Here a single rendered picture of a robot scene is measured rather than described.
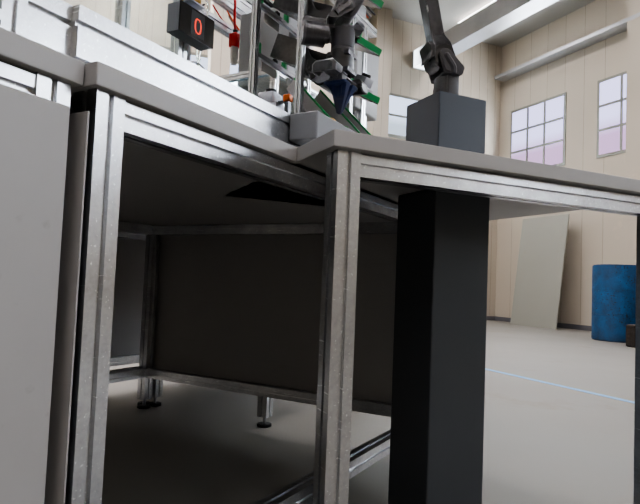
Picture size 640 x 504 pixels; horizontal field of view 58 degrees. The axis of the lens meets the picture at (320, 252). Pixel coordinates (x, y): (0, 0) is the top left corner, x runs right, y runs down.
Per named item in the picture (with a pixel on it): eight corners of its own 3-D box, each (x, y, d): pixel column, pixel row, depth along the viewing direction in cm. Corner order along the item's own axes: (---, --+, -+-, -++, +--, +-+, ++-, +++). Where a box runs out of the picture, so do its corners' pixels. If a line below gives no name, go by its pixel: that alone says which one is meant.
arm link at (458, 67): (449, 87, 148) (450, 63, 148) (465, 75, 139) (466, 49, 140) (425, 84, 147) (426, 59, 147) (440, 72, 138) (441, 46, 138)
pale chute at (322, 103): (361, 155, 172) (370, 143, 170) (335, 146, 162) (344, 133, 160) (313, 101, 186) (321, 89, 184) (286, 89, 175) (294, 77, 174)
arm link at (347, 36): (359, 29, 142) (322, 24, 140) (365, 19, 136) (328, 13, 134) (357, 57, 141) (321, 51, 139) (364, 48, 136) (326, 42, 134)
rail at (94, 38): (358, 187, 154) (360, 147, 154) (75, 77, 76) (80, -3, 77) (340, 188, 157) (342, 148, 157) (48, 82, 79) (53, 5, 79)
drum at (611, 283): (613, 338, 789) (614, 265, 795) (657, 343, 731) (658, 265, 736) (579, 338, 764) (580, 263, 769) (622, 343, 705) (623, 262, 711)
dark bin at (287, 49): (358, 90, 174) (367, 66, 172) (331, 77, 164) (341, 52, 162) (297, 69, 191) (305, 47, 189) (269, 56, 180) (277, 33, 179)
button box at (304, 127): (359, 159, 138) (360, 133, 138) (316, 138, 119) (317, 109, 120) (333, 161, 141) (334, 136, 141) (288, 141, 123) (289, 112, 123)
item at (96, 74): (449, 222, 201) (449, 213, 201) (96, 84, 70) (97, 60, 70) (154, 226, 269) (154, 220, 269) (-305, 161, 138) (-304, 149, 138)
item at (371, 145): (679, 198, 133) (679, 186, 134) (333, 145, 96) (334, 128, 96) (478, 222, 197) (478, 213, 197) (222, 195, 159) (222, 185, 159)
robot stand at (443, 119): (484, 181, 139) (486, 100, 140) (437, 175, 133) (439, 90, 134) (448, 189, 151) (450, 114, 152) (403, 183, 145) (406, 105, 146)
